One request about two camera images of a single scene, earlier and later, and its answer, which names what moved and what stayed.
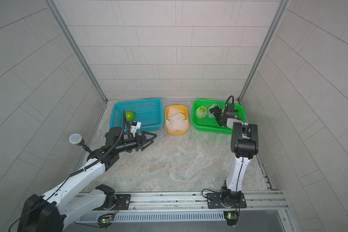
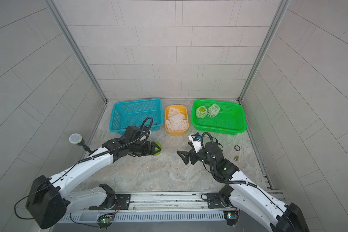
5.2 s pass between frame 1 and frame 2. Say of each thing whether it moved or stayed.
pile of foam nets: stayed
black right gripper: moved
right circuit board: stayed
